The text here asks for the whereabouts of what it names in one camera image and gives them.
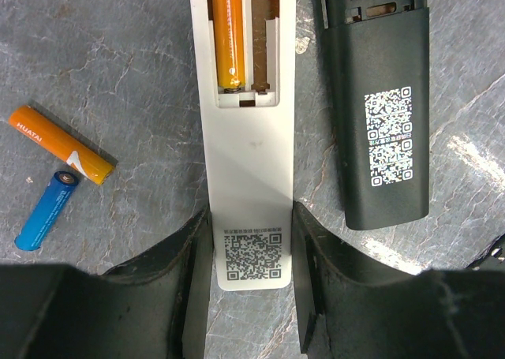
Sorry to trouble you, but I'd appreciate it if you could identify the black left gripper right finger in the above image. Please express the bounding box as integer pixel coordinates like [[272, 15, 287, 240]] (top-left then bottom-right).
[[292, 202, 504, 358]]

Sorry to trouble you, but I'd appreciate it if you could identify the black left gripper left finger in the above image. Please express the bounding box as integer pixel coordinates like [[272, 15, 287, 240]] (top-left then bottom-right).
[[1, 210, 213, 358]]

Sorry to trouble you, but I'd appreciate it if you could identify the blue battery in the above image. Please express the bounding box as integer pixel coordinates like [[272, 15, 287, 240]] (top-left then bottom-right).
[[14, 171, 79, 251]]

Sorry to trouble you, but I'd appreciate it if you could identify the white remote with QR label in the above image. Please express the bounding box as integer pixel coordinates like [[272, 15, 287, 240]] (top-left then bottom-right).
[[190, 0, 296, 291]]

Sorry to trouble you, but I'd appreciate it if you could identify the black remote control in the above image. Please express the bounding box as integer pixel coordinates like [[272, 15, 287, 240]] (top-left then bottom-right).
[[323, 0, 429, 230]]

